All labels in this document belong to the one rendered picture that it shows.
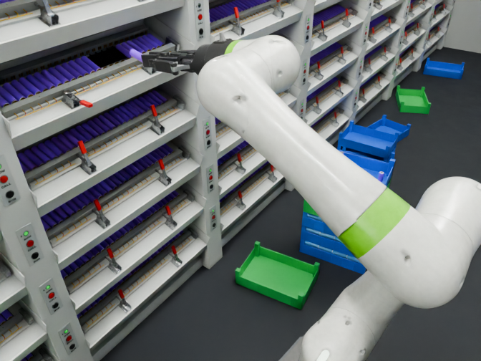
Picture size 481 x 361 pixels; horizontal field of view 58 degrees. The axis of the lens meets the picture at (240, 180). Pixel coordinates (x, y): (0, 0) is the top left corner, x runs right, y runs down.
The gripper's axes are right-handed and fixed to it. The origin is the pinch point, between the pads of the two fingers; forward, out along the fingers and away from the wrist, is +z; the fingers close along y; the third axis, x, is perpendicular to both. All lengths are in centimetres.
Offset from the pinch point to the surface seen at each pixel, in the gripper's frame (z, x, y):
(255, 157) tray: 33, 64, -68
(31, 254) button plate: 20, 40, 39
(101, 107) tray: 16.7, 10.7, 8.6
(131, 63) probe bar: 19.7, 3.3, -6.3
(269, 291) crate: 4, 103, -32
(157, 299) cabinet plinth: 36, 96, 0
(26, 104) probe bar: 18.2, 3.8, 26.2
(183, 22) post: 17.2, -3.4, -26.6
